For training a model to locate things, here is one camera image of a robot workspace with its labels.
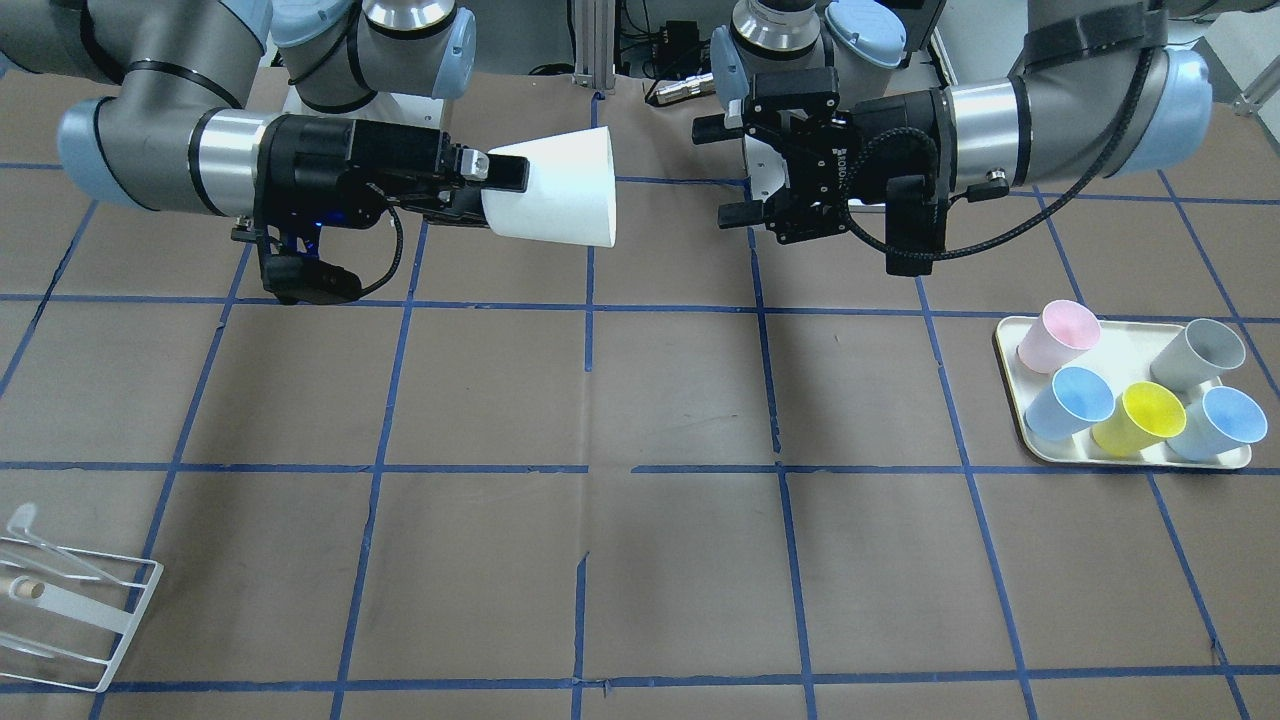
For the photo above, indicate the yellow plastic cup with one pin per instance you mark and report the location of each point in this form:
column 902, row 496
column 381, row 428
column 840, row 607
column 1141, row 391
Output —
column 1145, row 415

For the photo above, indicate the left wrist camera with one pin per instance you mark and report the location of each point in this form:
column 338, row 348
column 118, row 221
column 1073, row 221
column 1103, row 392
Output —
column 914, row 225

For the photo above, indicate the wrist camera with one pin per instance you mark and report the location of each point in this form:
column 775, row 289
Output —
column 293, row 278
column 914, row 225

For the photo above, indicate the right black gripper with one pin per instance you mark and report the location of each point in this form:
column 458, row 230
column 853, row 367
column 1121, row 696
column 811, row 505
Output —
column 345, row 160

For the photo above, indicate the grey plastic cup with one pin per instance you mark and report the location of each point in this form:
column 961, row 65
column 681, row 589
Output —
column 1203, row 350

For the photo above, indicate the pink plastic cup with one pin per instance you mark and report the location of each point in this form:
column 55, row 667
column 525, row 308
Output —
column 1062, row 332

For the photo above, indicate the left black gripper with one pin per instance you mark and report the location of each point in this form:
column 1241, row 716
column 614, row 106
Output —
column 886, row 122

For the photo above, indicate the light blue plastic cup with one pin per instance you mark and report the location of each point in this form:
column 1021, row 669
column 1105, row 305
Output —
column 1220, row 421

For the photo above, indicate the cream white plastic cup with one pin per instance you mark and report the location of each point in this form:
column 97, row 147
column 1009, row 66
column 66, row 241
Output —
column 570, row 195

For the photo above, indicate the white wire cup rack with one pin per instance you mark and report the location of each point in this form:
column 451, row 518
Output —
column 69, row 615

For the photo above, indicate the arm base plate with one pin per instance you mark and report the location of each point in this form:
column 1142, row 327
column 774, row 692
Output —
column 402, row 109
column 766, row 170

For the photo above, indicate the aluminium frame post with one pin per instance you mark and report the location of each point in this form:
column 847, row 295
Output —
column 594, row 43

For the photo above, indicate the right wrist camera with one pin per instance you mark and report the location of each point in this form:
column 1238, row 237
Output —
column 293, row 278

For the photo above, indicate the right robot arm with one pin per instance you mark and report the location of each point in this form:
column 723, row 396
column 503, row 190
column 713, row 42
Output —
column 249, row 108

